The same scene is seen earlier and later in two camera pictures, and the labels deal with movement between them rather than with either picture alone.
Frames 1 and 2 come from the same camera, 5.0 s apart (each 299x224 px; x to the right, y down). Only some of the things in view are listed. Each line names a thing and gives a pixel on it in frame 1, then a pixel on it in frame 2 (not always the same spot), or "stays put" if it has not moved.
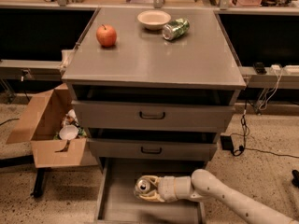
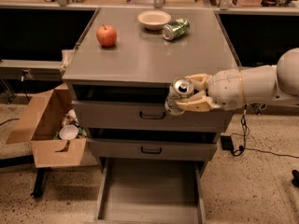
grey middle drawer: x=151 y=149 stays put
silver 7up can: x=142 y=186 → x=181 y=88
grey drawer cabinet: x=153 y=88 stays put
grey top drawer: x=106 y=116 stays put
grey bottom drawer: x=120 y=204 stays put
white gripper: x=167 y=189 → x=224 y=88
